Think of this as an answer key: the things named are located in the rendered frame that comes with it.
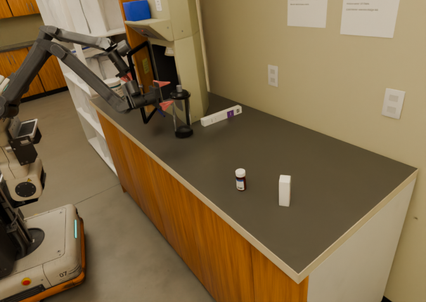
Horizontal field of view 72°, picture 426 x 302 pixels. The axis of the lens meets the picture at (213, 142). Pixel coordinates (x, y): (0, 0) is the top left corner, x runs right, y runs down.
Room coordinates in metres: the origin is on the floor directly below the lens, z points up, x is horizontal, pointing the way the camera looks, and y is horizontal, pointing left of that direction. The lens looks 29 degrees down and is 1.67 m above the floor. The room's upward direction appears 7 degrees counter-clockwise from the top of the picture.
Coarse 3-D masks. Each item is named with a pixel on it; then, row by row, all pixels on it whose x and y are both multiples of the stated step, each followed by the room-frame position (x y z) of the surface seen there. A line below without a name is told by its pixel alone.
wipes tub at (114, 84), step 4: (104, 80) 2.17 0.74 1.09; (108, 80) 2.15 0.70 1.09; (112, 80) 2.14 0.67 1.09; (116, 80) 2.13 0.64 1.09; (108, 84) 2.08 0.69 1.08; (112, 84) 2.09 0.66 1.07; (116, 84) 2.10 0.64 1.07; (120, 84) 2.14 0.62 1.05; (112, 88) 2.08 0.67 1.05; (116, 88) 2.10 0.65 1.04; (120, 88) 2.13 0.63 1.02; (116, 92) 2.09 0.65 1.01; (120, 92) 2.12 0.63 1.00; (120, 96) 2.11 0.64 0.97
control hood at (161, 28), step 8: (128, 24) 1.72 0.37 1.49; (136, 24) 1.61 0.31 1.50; (144, 24) 1.53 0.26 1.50; (152, 24) 1.49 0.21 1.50; (160, 24) 1.51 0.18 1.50; (168, 24) 1.53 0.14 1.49; (152, 32) 1.57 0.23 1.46; (160, 32) 1.50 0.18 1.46; (168, 32) 1.53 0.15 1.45; (168, 40) 1.53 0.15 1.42
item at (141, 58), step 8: (144, 48) 1.72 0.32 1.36; (128, 56) 1.50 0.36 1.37; (136, 56) 1.59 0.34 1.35; (144, 56) 1.69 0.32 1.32; (136, 64) 1.57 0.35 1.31; (144, 64) 1.67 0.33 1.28; (136, 72) 1.54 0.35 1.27; (144, 72) 1.64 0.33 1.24; (152, 72) 1.76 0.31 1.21; (144, 80) 1.62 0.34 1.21; (152, 80) 1.74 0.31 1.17; (144, 88) 1.59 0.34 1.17; (144, 120) 1.50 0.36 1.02
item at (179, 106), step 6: (174, 96) 1.39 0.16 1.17; (174, 102) 1.39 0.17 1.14; (180, 102) 1.38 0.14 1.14; (186, 102) 1.40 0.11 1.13; (174, 108) 1.40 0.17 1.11; (180, 108) 1.38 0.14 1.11; (186, 108) 1.39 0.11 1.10; (174, 114) 1.40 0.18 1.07; (180, 114) 1.38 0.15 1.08; (186, 114) 1.39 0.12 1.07; (174, 120) 1.40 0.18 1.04; (180, 120) 1.38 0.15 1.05; (186, 120) 1.39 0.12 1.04; (174, 126) 1.41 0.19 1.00; (180, 126) 1.38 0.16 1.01; (186, 126) 1.39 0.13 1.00; (180, 132) 1.38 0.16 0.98
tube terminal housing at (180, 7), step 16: (160, 0) 1.60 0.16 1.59; (176, 0) 1.57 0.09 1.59; (192, 0) 1.71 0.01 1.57; (160, 16) 1.62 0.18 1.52; (176, 16) 1.56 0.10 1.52; (192, 16) 1.66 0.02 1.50; (176, 32) 1.55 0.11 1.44; (192, 32) 1.61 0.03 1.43; (176, 48) 1.54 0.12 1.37; (192, 48) 1.59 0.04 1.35; (176, 64) 1.56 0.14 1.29; (192, 64) 1.59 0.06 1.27; (192, 80) 1.58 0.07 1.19; (192, 96) 1.57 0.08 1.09; (192, 112) 1.56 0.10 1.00
